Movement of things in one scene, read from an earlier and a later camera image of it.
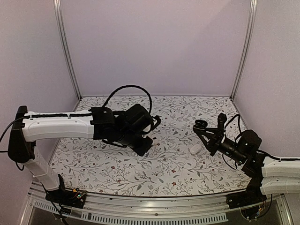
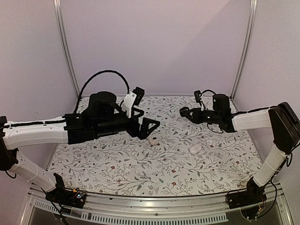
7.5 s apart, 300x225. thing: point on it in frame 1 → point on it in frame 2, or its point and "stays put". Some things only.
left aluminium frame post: [57, 5] stays put
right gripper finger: [210, 139] → [191, 117]
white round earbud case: [155, 141] stays put
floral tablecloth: [179, 162] stays put
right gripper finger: [207, 131] → [191, 112]
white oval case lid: [195, 149] stays put
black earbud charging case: [199, 126] → [184, 111]
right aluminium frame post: [253, 12] stays put
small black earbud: [158, 118] → [132, 99]
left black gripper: [142, 151] → [143, 133]
